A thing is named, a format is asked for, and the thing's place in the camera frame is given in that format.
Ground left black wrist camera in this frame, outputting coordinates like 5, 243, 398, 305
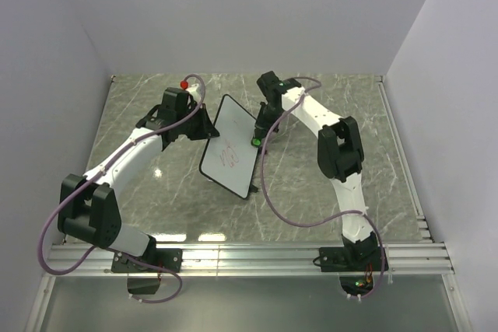
159, 87, 191, 117

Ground white board black frame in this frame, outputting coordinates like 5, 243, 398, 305
199, 94, 258, 199

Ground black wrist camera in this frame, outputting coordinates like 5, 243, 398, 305
256, 71, 281, 96
159, 87, 191, 117

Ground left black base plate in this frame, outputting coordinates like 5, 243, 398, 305
110, 248, 183, 274

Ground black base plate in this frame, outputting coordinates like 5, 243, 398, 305
110, 248, 183, 274
313, 246, 389, 272

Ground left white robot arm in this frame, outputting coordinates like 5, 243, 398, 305
57, 103, 219, 271

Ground aluminium right side rail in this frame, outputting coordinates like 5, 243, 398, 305
375, 75, 434, 243

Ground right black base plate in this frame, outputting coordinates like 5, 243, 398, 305
313, 246, 389, 272

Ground aluminium rail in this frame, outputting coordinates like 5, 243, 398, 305
375, 75, 434, 243
46, 243, 454, 278

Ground aluminium front rail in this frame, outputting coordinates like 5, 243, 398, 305
46, 243, 454, 278

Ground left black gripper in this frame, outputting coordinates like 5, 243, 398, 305
177, 103, 219, 141

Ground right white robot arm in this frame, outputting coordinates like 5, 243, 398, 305
251, 71, 381, 270

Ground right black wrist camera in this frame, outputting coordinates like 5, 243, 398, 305
256, 71, 281, 96

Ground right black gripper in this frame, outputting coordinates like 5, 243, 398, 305
254, 102, 282, 140

